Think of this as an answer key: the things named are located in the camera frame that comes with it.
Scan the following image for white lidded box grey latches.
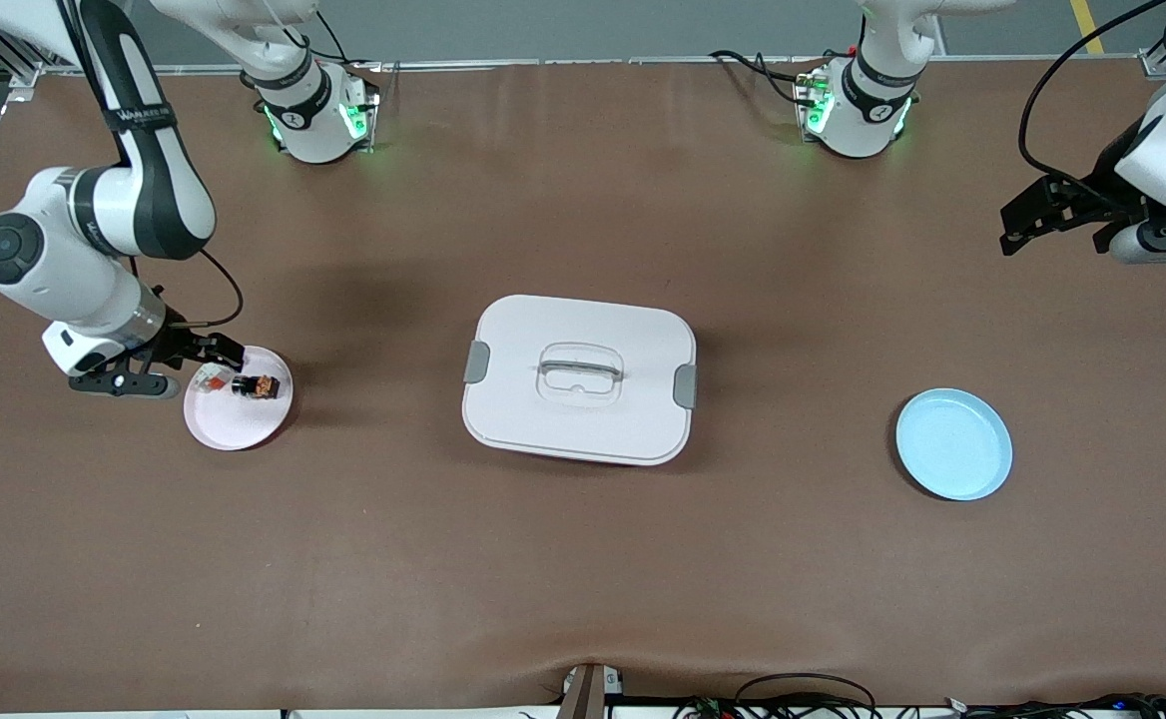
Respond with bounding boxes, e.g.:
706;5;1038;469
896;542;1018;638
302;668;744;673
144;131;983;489
461;294;699;467

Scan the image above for pink round plate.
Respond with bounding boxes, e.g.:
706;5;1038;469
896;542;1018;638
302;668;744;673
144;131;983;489
184;346;295;451

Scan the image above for yellow floor tape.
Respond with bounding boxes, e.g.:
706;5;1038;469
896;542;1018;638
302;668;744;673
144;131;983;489
1070;0;1107;56

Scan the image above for light blue round plate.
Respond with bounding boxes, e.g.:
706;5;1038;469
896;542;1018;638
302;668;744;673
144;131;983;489
894;388;1014;502

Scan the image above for silver table edge strip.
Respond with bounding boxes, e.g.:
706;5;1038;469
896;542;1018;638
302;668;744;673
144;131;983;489
39;56;1148;75

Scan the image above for black left arm base cable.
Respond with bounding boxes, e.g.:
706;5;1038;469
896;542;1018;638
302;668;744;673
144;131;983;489
710;50;824;106

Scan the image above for black arm base cable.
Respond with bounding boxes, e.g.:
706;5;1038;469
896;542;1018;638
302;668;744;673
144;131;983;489
710;50;824;106
284;0;352;67

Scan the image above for black right arm base cable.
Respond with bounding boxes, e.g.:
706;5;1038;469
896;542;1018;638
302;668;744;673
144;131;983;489
284;0;352;67

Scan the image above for brown post with white connector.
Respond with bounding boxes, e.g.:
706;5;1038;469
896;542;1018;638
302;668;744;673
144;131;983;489
555;662;626;719

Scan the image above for black looped cable bundle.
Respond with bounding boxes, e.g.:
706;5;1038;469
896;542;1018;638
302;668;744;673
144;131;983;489
678;674;878;719

